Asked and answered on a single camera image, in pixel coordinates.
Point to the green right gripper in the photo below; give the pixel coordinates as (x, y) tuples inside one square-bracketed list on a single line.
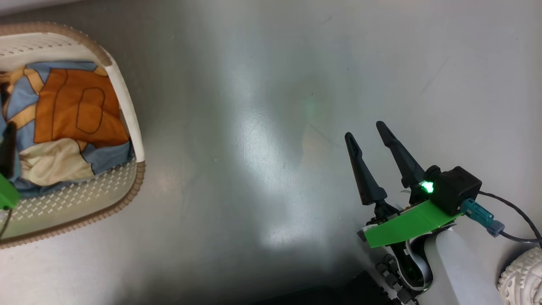
[(406, 226)]

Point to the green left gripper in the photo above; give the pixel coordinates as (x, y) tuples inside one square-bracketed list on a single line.
[(6, 195)]

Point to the blue orange patterned cloth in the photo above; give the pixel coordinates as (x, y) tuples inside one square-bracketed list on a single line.
[(76, 110)]

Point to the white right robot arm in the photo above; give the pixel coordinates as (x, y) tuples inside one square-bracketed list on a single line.
[(461, 271)]

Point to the cream perforated laundry basket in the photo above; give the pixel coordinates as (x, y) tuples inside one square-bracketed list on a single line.
[(84, 199)]

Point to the white knobbly textured object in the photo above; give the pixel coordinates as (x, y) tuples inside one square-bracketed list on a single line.
[(523, 279)]

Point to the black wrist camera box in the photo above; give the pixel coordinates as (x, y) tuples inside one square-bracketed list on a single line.
[(455, 188)]

